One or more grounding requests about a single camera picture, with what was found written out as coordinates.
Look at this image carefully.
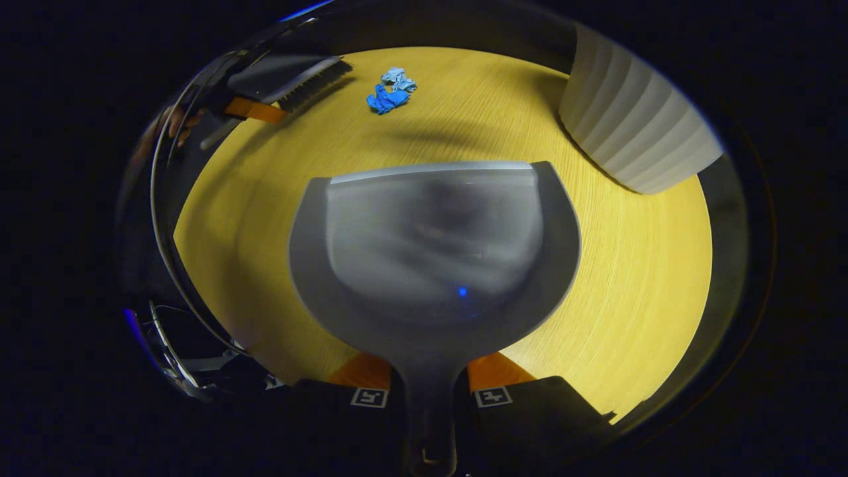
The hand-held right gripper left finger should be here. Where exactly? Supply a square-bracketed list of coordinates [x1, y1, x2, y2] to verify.
[265, 351, 406, 477]

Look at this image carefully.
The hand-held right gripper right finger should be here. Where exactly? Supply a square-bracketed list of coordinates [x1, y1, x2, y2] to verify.
[457, 352, 617, 477]

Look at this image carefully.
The small grey broom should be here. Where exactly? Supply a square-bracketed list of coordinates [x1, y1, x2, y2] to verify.
[199, 56, 353, 150]

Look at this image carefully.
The dark blue paper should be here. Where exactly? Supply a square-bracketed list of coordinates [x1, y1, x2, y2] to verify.
[366, 85, 411, 115]

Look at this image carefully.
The light blue paper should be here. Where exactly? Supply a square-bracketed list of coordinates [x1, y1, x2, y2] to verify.
[381, 66, 417, 93]

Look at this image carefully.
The grey dustpan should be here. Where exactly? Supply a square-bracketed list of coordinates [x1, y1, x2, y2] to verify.
[288, 160, 582, 477]

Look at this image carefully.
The grey ribbed garbage bin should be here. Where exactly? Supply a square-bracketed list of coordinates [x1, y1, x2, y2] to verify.
[558, 23, 724, 195]

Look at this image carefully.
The yellow wooden desktop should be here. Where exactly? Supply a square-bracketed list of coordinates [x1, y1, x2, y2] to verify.
[174, 46, 714, 425]

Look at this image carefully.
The chrome metal frame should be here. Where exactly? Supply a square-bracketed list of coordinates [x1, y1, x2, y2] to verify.
[123, 298, 269, 401]

